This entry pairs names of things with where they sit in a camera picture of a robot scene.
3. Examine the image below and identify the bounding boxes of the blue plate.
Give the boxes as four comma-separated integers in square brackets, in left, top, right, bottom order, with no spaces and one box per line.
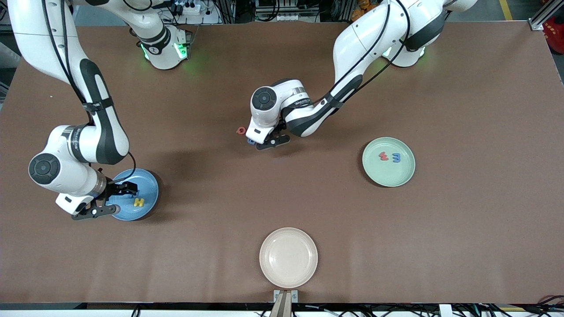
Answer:
[108,168,159,221]

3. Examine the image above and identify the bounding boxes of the green plate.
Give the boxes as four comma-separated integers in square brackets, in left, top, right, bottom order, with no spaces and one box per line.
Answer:
[362,137,416,188]

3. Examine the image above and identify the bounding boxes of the beige plate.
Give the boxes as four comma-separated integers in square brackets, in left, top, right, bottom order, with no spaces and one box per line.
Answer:
[259,227,319,289]

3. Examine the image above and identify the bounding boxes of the white power strip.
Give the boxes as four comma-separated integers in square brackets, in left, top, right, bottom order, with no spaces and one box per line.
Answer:
[170,0,202,16]

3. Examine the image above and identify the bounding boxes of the orange packets pile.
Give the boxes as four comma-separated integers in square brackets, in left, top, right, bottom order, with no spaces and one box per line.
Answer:
[351,0,380,22]

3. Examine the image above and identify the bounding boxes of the red object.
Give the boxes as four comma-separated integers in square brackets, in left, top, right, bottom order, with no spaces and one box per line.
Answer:
[543,18,564,42]

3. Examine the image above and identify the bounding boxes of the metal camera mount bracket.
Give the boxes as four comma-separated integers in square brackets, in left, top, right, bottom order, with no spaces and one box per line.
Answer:
[273,289,298,317]

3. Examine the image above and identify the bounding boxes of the aluminium frame profile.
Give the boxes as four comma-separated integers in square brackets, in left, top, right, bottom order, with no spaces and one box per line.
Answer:
[529,0,564,31]

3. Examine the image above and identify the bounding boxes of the black floor cables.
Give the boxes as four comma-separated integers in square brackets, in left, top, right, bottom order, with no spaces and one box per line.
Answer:
[454,295,564,317]

